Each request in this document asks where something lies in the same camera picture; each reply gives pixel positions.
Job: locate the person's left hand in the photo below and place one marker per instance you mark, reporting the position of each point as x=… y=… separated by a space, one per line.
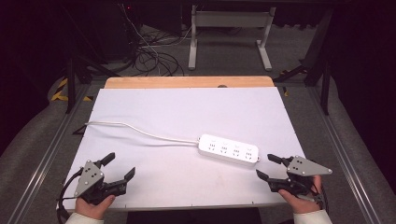
x=93 y=207

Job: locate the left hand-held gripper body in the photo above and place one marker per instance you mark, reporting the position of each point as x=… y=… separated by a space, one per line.
x=90 y=179

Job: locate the person's right hand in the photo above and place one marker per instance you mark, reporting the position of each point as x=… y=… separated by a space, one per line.
x=299 y=202

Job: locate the white metal stand frame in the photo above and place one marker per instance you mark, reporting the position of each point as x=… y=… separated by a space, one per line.
x=230 y=19

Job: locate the black metal stand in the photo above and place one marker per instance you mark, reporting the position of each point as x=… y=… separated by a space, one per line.
x=73 y=81
x=323 y=77

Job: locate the white table mat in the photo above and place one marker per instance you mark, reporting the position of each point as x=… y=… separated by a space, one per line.
x=186 y=109

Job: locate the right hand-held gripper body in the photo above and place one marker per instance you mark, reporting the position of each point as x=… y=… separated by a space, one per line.
x=306 y=169

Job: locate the white power strip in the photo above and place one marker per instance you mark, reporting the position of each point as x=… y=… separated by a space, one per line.
x=229 y=150

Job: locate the aluminium rail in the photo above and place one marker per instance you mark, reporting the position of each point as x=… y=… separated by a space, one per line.
x=345 y=158
x=46 y=158

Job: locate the yellow black hazard tape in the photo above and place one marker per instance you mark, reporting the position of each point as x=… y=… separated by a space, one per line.
x=62 y=91

